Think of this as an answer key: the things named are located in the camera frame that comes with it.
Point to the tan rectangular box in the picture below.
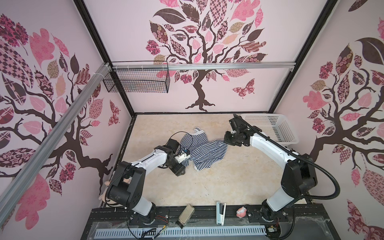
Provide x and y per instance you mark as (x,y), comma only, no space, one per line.
(185,216)

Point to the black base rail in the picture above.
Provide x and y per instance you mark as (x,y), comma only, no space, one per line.
(300,222)

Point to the white slotted cable duct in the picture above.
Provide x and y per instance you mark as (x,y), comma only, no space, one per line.
(176,232)

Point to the white stapler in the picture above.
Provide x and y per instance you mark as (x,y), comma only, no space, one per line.
(220,213)

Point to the black corner frame post left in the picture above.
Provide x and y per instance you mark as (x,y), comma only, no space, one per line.
(89,23)

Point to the blue white striped tank top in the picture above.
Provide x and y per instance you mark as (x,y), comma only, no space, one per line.
(202,152)

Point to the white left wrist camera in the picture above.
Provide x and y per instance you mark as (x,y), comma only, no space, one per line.
(182,156)

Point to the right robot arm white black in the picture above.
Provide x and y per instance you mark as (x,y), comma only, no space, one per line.
(298,176)

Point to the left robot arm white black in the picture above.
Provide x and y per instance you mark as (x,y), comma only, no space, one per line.
(127,184)

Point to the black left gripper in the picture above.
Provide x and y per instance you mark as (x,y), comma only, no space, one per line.
(178,169)

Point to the aluminium rail back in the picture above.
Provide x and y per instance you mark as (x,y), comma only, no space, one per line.
(220,66)

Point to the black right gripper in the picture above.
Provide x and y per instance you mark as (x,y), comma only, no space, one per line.
(226,139)

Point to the aluminium rail left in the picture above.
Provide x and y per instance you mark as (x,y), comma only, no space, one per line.
(22,181)

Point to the black corner frame post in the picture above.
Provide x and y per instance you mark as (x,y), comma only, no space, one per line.
(315,32)
(89,23)

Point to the black wire basket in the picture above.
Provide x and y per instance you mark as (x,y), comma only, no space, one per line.
(138,77)

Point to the pink white small toy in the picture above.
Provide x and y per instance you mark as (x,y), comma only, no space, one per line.
(241,212)

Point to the aluminium rail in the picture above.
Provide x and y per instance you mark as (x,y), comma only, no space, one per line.
(220,66)
(22,181)

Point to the cartoon doll head toy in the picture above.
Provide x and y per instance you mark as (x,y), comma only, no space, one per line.
(102,197)

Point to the white plastic laundry basket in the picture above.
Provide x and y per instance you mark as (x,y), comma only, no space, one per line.
(275,126)

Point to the black corner frame post right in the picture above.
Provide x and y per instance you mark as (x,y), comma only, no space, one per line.
(315,32)

